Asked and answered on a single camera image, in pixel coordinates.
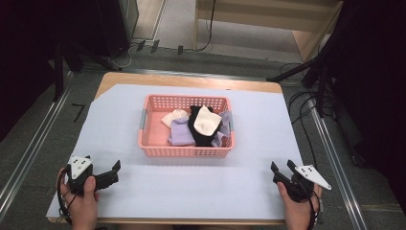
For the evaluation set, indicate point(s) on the wooden shelf unit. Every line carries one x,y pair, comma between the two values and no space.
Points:
271,14

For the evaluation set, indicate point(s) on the folded purple sock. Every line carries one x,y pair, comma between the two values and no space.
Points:
181,133

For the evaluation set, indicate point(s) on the crumpled purple sock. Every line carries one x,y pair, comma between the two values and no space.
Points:
224,127

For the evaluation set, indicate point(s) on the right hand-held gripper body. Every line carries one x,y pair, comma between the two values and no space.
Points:
303,183

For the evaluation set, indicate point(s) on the dark metal cabinet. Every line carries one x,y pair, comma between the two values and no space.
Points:
123,22

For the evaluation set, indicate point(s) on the black metal stand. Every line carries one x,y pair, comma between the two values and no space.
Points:
322,76
59,70

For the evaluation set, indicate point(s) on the black sock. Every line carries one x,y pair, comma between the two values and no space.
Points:
199,135

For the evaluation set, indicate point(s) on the pink plastic basket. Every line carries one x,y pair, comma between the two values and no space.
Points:
153,134

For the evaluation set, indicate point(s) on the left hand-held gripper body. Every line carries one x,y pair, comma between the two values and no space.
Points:
77,169

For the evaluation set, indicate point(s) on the person's left hand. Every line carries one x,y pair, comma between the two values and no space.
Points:
82,206

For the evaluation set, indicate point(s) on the person's right hand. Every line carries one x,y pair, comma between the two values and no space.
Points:
295,212

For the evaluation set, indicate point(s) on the white table sheet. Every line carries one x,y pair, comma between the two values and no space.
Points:
191,188

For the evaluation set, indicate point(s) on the small cream sock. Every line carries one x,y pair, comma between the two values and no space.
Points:
174,117

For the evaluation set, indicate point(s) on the metal floor rail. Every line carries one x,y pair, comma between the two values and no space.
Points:
35,143
338,179

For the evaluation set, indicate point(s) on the wooden table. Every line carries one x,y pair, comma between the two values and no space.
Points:
178,80

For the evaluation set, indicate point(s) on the large cream sock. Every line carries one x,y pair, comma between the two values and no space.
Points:
207,121

